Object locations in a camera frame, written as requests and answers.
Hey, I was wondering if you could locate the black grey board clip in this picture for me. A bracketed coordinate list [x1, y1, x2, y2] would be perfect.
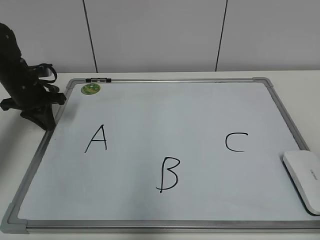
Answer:
[85, 77, 112, 83]

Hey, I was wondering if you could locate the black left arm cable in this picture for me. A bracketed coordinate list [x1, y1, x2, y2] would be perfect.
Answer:
[37, 63, 61, 94]

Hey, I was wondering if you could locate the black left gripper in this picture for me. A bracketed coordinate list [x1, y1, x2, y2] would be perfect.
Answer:
[0, 65, 66, 131]

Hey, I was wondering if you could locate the white whiteboard eraser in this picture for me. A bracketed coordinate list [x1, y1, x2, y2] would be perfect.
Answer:
[282, 150, 320, 216]

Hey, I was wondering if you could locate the round green magnet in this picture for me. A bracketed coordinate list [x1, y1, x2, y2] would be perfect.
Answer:
[80, 83, 101, 95]

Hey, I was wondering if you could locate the aluminium framed whiteboard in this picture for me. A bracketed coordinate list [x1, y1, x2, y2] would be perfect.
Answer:
[0, 78, 320, 234]

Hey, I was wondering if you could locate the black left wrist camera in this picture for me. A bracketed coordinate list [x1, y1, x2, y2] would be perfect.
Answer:
[29, 63, 53, 78]

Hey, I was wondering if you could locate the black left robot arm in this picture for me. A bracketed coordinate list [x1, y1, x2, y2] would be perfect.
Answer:
[0, 23, 67, 131]

